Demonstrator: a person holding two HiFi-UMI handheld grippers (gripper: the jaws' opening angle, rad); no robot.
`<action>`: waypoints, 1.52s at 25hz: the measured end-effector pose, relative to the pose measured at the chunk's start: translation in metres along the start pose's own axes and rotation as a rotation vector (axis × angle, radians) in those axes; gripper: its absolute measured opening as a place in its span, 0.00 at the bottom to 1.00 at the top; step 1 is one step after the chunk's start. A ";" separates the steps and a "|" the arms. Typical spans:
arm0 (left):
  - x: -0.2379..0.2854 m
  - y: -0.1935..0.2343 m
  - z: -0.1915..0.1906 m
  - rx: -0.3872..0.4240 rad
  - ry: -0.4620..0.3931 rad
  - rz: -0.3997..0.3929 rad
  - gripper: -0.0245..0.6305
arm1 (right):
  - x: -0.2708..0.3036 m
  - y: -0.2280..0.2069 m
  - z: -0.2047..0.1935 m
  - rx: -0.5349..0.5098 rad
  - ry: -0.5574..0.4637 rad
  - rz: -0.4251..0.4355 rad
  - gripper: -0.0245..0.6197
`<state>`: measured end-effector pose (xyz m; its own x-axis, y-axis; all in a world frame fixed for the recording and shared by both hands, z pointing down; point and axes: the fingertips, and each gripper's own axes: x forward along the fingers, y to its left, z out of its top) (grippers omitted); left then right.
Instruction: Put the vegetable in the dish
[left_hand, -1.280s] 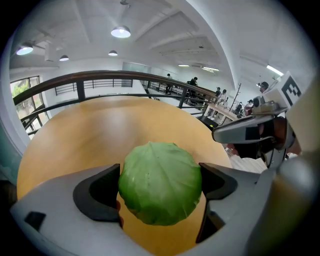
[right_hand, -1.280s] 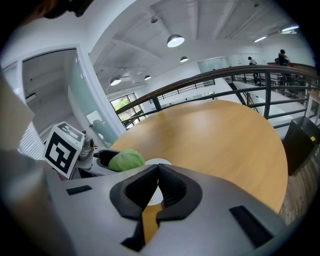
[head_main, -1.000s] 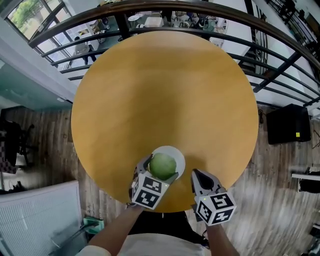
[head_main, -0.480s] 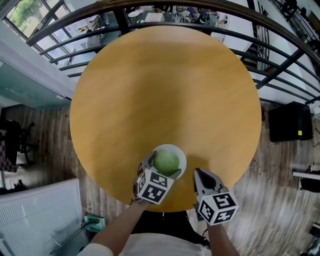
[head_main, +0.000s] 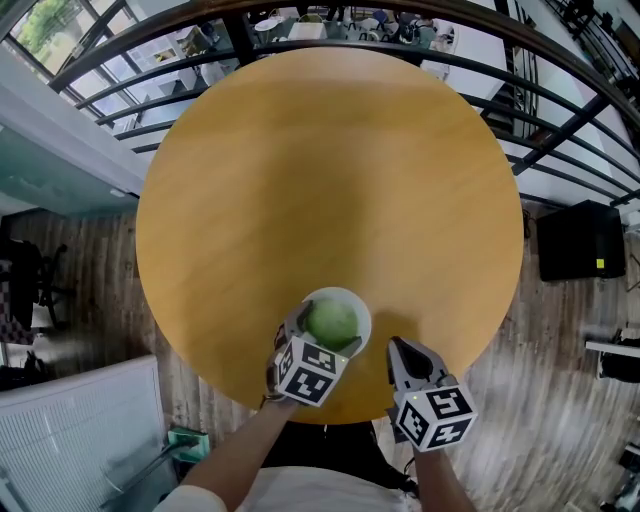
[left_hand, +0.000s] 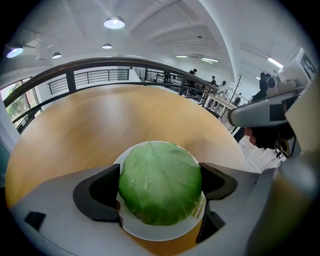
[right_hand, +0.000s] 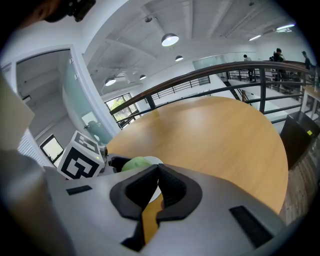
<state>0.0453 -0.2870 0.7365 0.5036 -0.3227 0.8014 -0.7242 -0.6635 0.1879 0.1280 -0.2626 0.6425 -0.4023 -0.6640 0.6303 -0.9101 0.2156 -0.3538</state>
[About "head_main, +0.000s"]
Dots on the black metal railing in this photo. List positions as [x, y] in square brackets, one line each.
[550, 100]

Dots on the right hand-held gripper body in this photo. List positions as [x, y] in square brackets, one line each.
[435, 412]

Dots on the person's white shirt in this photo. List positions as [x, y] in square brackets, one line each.
[330, 490]

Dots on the white side table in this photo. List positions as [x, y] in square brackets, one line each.
[612, 346]

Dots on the person's left forearm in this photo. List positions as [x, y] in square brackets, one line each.
[240, 450]

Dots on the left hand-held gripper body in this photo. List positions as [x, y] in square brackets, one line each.
[307, 372]

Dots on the person's black trousers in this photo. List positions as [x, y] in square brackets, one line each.
[330, 445]

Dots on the person's right forearm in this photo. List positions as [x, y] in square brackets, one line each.
[440, 480]

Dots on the white dish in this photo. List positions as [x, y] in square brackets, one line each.
[364, 320]

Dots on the black cabinet box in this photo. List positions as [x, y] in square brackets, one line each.
[580, 240]

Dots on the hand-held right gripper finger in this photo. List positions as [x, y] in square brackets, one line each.
[422, 360]
[397, 365]

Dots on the round green vegetable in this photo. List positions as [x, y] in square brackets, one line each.
[332, 322]

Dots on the black office chair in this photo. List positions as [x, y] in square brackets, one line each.
[30, 280]

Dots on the green plastic box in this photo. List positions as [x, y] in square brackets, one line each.
[187, 442]

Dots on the white ribbed panel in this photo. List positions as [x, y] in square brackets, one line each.
[75, 430]

